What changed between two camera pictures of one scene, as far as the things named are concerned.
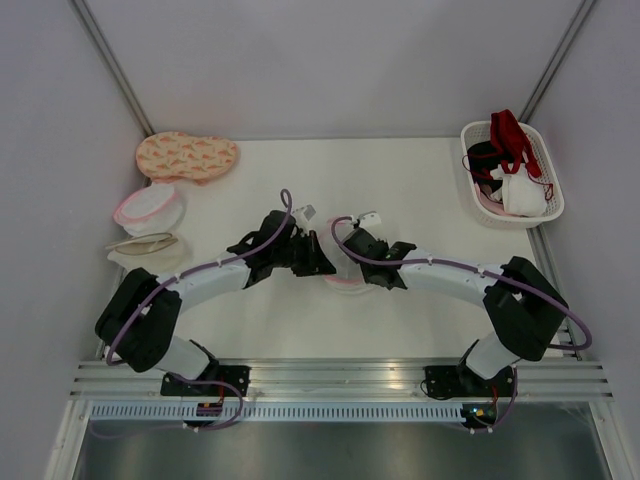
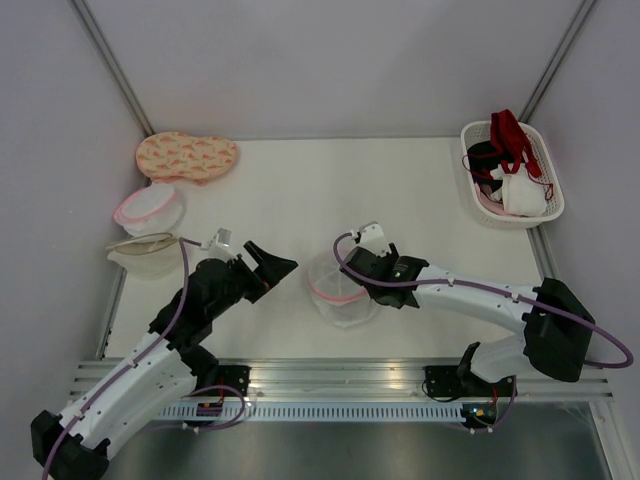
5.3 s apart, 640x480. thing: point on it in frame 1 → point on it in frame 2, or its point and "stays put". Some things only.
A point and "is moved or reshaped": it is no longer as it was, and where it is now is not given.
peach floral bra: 171,155 stays put
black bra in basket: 481,161 stays put
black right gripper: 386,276 → 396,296
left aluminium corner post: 114,68 stays put
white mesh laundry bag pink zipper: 350,275 is moved or reshaped
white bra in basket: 522,195 stays put
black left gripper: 315,262 → 271,270
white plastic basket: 478,131 stays put
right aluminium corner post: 557,56 stays put
